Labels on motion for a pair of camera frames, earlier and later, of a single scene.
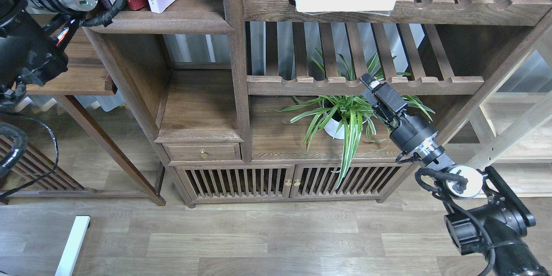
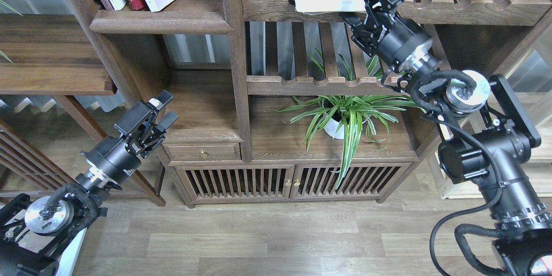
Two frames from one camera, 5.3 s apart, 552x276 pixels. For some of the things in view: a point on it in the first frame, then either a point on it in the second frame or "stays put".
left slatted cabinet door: [238, 181] stays put
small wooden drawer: [202, 151] stays put
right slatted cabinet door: [363, 180] stays put
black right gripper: [414, 131] to [387, 33]
